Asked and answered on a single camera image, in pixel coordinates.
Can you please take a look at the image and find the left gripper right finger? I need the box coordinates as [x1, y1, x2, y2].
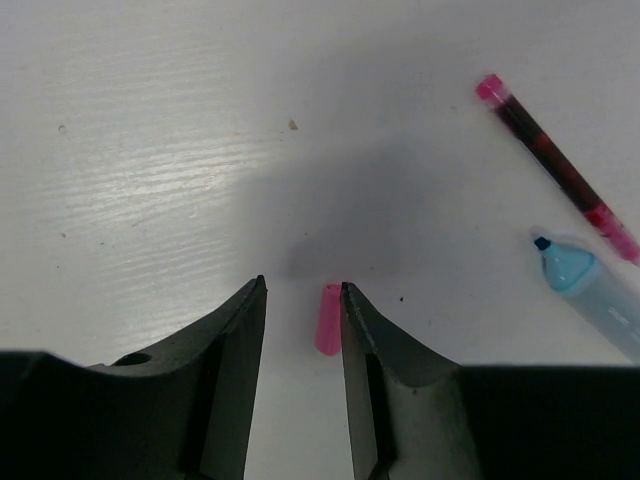
[340, 283, 639, 479]

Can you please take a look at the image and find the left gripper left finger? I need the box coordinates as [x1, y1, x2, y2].
[1, 277, 267, 479]

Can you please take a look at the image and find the pink pen cap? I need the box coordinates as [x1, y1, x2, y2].
[314, 284, 341, 356]

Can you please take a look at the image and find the light blue highlighter pen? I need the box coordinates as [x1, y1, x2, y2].
[529, 226, 639, 365]

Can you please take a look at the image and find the dark red pen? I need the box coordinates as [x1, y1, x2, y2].
[475, 74, 639, 265]

